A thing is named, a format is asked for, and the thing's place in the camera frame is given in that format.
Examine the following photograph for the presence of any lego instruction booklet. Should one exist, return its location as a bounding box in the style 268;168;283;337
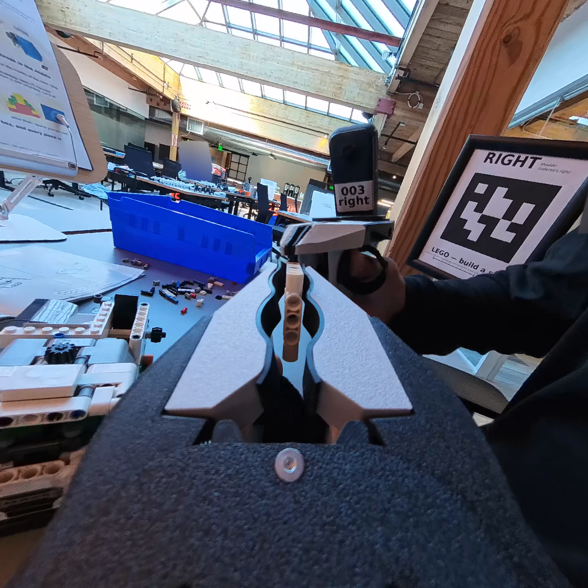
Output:
0;246;147;318

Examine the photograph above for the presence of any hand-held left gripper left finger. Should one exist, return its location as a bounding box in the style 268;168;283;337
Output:
163;263;283;443

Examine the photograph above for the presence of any white lego frame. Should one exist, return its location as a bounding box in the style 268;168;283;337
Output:
282;261;305;363

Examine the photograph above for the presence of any white lego vehicle model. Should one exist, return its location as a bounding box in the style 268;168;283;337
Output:
0;294;166;536

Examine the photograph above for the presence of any pile of small lego pieces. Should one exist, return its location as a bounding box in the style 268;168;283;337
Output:
122;258;239;315

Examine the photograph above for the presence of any blue plastic bin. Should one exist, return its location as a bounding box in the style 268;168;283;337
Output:
107;192;273;285

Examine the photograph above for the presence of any person's right hand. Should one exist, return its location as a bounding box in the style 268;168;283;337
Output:
347;249;407;325

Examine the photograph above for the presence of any white background board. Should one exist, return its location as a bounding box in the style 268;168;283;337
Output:
309;189;336;220

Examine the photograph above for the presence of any long background work table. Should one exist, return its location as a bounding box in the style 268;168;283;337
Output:
103;156;258;217

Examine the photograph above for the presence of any wooden post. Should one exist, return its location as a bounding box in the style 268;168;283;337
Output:
383;0;570;272

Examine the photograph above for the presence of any person's right forearm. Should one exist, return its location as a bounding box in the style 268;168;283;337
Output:
390;229;588;358

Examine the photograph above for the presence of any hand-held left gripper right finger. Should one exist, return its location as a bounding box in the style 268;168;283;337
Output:
301;266;413;443

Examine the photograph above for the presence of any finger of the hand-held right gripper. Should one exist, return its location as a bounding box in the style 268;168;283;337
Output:
279;223;319;259
294;223;368;257

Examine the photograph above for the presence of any instruction sheet stand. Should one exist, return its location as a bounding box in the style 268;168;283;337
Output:
0;0;108;243

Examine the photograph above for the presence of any framed black-white marker sign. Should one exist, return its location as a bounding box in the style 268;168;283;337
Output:
406;134;588;281

